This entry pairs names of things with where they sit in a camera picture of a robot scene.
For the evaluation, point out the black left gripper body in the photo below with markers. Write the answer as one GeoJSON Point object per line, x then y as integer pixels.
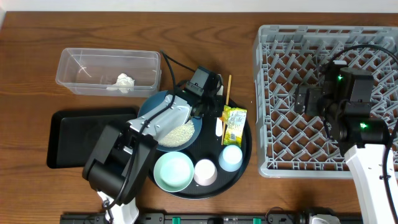
{"type": "Point", "coordinates": [208, 101]}

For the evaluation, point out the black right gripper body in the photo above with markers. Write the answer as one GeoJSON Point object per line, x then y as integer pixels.
{"type": "Point", "coordinates": [314, 101]}

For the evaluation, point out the yellow green snack wrapper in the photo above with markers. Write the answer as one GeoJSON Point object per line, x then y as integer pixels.
{"type": "Point", "coordinates": [235, 119]}

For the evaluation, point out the white rice pile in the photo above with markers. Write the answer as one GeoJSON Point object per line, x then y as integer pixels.
{"type": "Point", "coordinates": [179, 135]}

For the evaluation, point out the blue plate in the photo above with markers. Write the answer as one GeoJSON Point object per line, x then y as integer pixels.
{"type": "Point", "coordinates": [154, 101]}

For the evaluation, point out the light blue cup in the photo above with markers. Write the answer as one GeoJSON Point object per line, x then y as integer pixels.
{"type": "Point", "coordinates": [231, 158]}

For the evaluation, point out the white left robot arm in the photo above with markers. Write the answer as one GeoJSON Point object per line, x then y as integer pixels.
{"type": "Point", "coordinates": [120, 161]}

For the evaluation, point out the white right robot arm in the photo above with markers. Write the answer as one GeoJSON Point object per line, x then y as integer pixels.
{"type": "Point", "coordinates": [344, 102]}

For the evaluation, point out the grey plastic dishwasher rack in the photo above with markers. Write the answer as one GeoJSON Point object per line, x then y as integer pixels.
{"type": "Point", "coordinates": [294, 145]}

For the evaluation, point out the clear plastic waste bin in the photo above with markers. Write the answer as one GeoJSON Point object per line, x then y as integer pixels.
{"type": "Point", "coordinates": [87, 71]}

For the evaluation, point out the wooden chopstick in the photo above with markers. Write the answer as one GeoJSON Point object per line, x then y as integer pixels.
{"type": "Point", "coordinates": [227, 102]}

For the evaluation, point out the white plastic spoon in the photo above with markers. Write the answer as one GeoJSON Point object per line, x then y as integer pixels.
{"type": "Point", "coordinates": [219, 123]}

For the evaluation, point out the round black serving tray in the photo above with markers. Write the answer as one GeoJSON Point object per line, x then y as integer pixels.
{"type": "Point", "coordinates": [208, 146]}

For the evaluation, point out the crumpled white tissue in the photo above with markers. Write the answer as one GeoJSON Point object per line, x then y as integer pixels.
{"type": "Point", "coordinates": [124, 84]}

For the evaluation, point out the pale pink cup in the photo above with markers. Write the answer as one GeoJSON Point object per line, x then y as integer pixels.
{"type": "Point", "coordinates": [205, 172]}

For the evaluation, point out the mint green bowl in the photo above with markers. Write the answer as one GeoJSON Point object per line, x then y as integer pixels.
{"type": "Point", "coordinates": [173, 171]}

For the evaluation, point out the rectangular black tray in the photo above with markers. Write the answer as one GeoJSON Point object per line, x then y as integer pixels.
{"type": "Point", "coordinates": [74, 133]}

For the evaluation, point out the black rail with green clips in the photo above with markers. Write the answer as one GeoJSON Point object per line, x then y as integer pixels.
{"type": "Point", "coordinates": [159, 218]}

